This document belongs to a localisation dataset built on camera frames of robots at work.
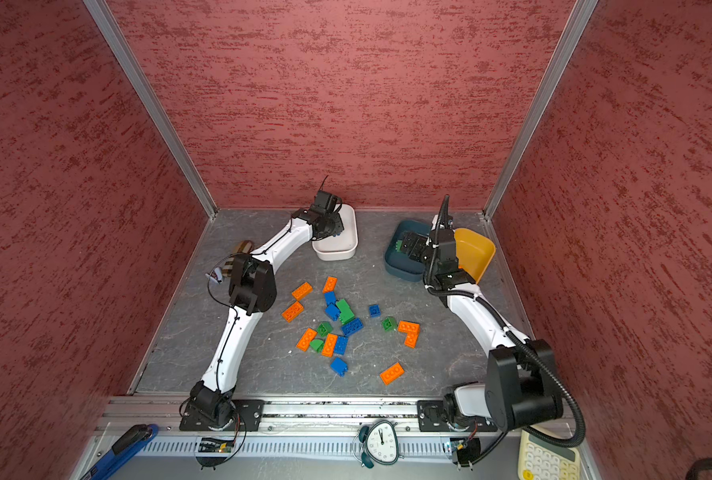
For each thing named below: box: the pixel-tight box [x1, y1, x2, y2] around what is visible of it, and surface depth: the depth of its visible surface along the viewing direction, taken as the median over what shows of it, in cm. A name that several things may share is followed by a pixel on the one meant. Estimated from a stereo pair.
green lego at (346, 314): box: [338, 307, 355, 325], surface depth 91 cm
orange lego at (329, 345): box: [322, 333, 338, 358], surface depth 87 cm
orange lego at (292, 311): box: [281, 301, 304, 323], surface depth 94 cm
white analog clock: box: [358, 420, 404, 469], surface depth 68 cm
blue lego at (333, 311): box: [324, 302, 341, 321], surface depth 93 cm
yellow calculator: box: [518, 429, 582, 480], surface depth 68 cm
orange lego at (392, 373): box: [379, 362, 405, 386], surface depth 83 cm
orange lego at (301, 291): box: [291, 282, 313, 301], surface depth 98 cm
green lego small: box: [382, 316, 397, 332], surface depth 91 cm
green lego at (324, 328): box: [317, 321, 333, 337], surface depth 89 cm
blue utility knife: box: [81, 424, 159, 480], surface depth 68 cm
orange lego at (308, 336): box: [295, 327, 318, 352], surface depth 89 cm
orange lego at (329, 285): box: [322, 276, 338, 293], surface depth 102 cm
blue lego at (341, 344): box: [334, 336, 349, 355], surface depth 87 cm
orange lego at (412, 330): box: [398, 320, 421, 339], surface depth 89 cm
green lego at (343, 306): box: [336, 298, 353, 314], surface depth 94 cm
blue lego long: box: [340, 318, 364, 337], surface depth 91 cm
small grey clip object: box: [205, 266, 223, 284], surface depth 102 cm
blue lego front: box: [330, 357, 348, 377], surface depth 85 cm
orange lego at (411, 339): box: [404, 331, 420, 349], surface depth 89 cm
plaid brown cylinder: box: [222, 240, 254, 277], surface depth 105 cm
